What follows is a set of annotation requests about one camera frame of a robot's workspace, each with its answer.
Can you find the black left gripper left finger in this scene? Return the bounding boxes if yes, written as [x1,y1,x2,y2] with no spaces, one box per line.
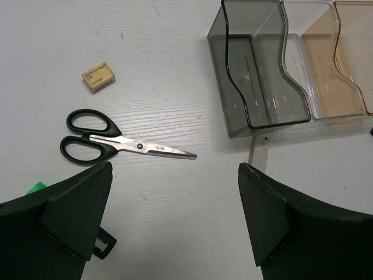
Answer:
[1,162,112,279]

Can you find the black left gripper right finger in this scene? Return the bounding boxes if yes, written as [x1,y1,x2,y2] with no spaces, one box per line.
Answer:
[238,163,372,279]

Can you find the grey white long eraser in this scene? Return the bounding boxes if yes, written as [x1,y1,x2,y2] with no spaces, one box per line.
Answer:
[248,135,269,173]

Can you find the black handled scissors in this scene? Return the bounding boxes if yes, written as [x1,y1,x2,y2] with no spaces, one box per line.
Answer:
[59,108,198,165]

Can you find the beige rectangular eraser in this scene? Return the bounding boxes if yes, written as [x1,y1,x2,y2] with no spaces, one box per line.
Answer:
[82,62,116,93]

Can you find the smoky grey plastic container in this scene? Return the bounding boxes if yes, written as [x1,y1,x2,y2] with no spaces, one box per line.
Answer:
[207,1,311,138]

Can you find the clear plastic container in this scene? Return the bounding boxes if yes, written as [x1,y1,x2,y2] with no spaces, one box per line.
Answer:
[280,1,365,125]

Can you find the orange transparent plastic container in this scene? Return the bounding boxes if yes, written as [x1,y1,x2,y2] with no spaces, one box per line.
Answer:
[302,1,372,125]

